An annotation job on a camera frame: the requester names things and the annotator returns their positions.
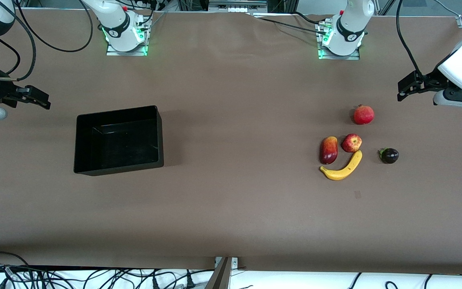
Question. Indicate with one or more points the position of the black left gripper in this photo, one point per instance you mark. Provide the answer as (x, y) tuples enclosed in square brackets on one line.
[(434, 81)]

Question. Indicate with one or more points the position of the red yellow apple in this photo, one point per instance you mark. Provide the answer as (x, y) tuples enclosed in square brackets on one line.
[(351, 143)]

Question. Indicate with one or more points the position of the black plastic box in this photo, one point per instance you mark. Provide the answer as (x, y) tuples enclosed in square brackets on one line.
[(118, 148)]

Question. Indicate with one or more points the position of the yellow banana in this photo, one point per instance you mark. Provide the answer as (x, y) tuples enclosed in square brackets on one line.
[(343, 172)]

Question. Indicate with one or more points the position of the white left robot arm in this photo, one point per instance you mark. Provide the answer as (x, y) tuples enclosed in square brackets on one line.
[(351, 28)]

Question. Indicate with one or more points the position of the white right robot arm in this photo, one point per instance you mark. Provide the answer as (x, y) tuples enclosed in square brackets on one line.
[(120, 28)]

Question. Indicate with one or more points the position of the red pomegranate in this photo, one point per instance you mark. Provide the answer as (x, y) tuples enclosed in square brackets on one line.
[(363, 115)]

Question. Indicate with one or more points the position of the dark purple eggplant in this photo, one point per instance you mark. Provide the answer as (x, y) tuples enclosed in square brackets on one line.
[(390, 155)]

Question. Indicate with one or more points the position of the red yellow mango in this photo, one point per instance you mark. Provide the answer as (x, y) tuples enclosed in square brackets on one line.
[(329, 150)]

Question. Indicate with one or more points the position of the grey power strip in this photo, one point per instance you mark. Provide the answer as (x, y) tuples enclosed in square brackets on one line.
[(237, 5)]

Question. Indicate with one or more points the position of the brown table cover sheet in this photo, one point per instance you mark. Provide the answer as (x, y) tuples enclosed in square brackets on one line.
[(231, 216)]

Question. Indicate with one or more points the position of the grey metal post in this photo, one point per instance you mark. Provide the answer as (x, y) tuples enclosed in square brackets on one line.
[(222, 277)]

